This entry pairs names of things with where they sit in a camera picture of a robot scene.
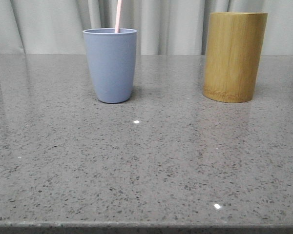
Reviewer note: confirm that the blue plastic cup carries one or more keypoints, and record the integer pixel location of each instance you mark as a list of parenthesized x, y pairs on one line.
[(111, 61)]

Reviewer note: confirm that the pink chopstick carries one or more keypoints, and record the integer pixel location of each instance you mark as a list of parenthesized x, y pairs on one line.
[(117, 18)]

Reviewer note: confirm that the bamboo wooden cup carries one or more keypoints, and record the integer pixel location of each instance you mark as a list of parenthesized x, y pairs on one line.
[(232, 57)]

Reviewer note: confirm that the grey curtain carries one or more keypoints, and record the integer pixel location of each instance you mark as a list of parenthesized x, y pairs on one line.
[(165, 27)]

